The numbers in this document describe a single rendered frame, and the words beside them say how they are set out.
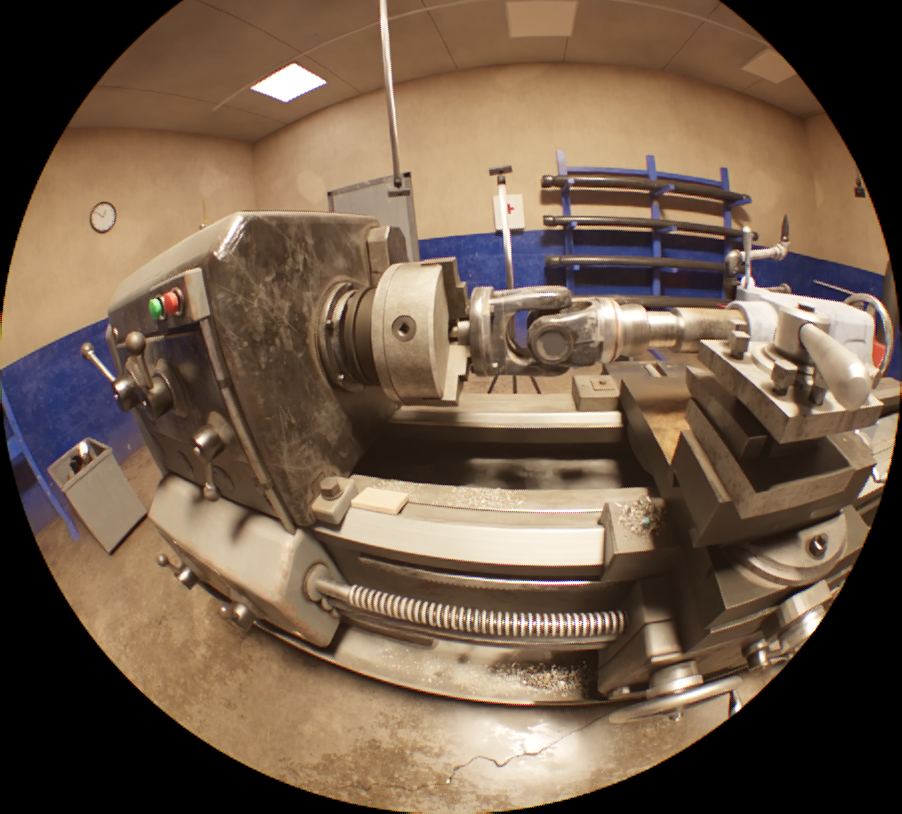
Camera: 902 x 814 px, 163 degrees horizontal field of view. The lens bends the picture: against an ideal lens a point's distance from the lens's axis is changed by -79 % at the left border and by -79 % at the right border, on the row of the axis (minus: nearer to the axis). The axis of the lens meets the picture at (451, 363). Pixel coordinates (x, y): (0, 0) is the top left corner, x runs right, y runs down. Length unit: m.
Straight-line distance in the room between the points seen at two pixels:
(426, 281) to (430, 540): 0.38
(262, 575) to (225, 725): 1.04
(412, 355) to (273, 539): 0.40
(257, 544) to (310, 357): 0.35
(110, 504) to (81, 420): 1.40
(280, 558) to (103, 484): 1.95
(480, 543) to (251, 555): 0.40
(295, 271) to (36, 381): 3.32
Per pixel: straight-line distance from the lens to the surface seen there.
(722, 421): 0.35
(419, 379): 0.45
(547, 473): 0.77
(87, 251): 3.82
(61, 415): 3.66
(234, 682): 1.56
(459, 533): 0.50
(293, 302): 0.49
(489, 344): 0.46
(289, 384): 0.48
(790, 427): 0.27
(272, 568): 0.60
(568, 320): 0.46
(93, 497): 2.42
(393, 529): 0.53
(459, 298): 0.50
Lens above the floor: 1.24
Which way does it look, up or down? 21 degrees down
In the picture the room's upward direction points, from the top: 6 degrees counter-clockwise
